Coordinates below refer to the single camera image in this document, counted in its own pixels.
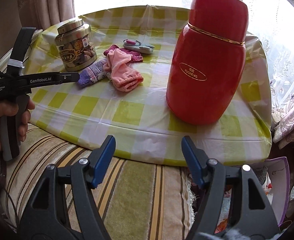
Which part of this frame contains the pink fleece cloth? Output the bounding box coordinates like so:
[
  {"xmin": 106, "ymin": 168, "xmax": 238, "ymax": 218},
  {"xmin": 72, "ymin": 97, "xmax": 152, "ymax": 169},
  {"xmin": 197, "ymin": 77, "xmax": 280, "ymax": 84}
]
[{"xmin": 103, "ymin": 49, "xmax": 144, "ymax": 92}]

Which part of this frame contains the magenta knitted glove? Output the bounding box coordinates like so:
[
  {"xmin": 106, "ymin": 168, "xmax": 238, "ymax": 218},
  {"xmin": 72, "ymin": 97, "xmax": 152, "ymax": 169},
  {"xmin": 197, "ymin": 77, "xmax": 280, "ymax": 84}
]
[{"xmin": 103, "ymin": 44, "xmax": 143, "ymax": 63}]

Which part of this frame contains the person's left hand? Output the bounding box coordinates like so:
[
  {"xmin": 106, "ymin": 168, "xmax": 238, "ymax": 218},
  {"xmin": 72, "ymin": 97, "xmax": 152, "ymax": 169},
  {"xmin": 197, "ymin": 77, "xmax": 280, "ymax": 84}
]
[{"xmin": 0, "ymin": 98, "xmax": 36, "ymax": 160}]

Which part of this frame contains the purple knitted cloth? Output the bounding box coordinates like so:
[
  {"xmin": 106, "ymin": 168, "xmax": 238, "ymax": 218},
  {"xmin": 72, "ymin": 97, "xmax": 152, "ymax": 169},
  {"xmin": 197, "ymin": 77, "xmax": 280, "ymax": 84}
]
[{"xmin": 78, "ymin": 59, "xmax": 106, "ymax": 88}]

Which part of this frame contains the glass jar with metal lid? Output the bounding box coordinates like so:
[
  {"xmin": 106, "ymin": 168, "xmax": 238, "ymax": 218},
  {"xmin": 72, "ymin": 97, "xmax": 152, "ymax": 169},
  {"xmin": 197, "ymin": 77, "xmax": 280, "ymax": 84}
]
[{"xmin": 55, "ymin": 18, "xmax": 97, "ymax": 72}]

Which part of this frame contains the yellow checkered tablecloth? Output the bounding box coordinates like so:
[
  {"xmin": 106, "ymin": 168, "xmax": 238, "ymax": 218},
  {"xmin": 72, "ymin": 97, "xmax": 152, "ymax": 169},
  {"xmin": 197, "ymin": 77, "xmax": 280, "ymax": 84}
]
[{"xmin": 31, "ymin": 5, "xmax": 272, "ymax": 166}]

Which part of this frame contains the purple storage box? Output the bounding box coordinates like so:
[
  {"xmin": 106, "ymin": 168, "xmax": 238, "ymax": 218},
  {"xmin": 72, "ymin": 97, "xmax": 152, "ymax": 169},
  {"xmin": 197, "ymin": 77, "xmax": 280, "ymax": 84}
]
[{"xmin": 251, "ymin": 157, "xmax": 290, "ymax": 226}]

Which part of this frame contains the pink curtain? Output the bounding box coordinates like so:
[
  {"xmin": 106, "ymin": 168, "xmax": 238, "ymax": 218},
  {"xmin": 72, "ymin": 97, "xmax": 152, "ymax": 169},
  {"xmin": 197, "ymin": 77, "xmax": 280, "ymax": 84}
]
[{"xmin": 17, "ymin": 0, "xmax": 75, "ymax": 29}]

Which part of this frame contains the red thermos flask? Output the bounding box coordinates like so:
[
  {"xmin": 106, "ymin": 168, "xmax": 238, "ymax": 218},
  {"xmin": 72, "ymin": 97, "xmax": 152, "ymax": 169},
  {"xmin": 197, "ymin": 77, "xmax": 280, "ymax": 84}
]
[{"xmin": 166, "ymin": 0, "xmax": 249, "ymax": 125}]

